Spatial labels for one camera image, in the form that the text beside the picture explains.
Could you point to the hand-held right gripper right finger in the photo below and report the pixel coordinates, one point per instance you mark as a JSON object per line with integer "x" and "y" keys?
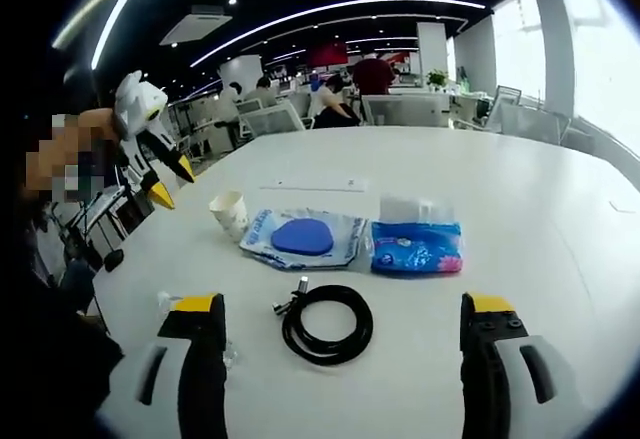
{"x": 485, "y": 384}

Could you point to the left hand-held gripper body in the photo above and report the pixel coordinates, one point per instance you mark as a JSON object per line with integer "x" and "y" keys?
{"x": 137, "y": 104}

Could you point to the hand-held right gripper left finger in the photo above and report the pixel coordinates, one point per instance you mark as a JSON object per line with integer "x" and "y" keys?
{"x": 200, "y": 384}

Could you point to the white paper cup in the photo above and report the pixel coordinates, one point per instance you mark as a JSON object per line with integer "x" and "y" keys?
{"x": 227, "y": 214}

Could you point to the clear plastic bottle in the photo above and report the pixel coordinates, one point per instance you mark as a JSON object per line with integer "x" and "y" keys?
{"x": 167, "y": 300}

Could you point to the blue tissue pack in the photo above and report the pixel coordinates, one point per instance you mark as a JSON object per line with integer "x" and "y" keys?
{"x": 415, "y": 251}

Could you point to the blue rounded pad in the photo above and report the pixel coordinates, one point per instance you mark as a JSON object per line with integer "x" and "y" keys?
{"x": 302, "y": 238}

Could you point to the clear plastic packet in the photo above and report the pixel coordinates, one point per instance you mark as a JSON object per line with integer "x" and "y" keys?
{"x": 415, "y": 209}

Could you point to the white tabletop table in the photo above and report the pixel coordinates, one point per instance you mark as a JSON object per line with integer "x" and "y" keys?
{"x": 500, "y": 259}

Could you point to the person's left hand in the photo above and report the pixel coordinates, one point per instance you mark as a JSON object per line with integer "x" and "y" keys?
{"x": 100, "y": 120}

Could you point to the curved ceiling light strip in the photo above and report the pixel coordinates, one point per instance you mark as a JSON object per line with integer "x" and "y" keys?
{"x": 400, "y": 3}
{"x": 100, "y": 51}

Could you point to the dark rounded object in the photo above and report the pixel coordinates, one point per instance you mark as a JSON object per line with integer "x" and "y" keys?
{"x": 114, "y": 261}

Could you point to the ceiling air vent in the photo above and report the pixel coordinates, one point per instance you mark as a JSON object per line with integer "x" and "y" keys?
{"x": 197, "y": 24}

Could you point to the white mesh office chair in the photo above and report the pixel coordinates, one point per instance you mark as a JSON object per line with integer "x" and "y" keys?
{"x": 272, "y": 121}
{"x": 535, "y": 126}
{"x": 372, "y": 109}

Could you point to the person's dark clothing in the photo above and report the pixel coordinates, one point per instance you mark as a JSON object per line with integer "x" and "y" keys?
{"x": 60, "y": 369}

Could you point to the red hanging banner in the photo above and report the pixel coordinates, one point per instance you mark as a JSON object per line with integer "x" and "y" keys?
{"x": 327, "y": 54}

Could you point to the green potted plant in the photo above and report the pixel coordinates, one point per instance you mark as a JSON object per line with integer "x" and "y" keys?
{"x": 438, "y": 79}

